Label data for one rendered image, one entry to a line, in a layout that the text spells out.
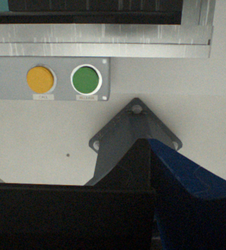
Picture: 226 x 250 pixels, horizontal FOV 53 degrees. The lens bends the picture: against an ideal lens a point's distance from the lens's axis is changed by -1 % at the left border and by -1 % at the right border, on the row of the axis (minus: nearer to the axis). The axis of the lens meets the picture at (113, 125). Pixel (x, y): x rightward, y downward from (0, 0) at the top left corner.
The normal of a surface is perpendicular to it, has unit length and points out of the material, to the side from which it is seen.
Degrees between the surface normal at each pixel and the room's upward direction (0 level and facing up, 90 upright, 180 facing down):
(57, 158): 0
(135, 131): 90
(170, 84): 0
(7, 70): 0
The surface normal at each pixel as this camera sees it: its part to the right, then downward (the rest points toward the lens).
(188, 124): -0.04, 0.37
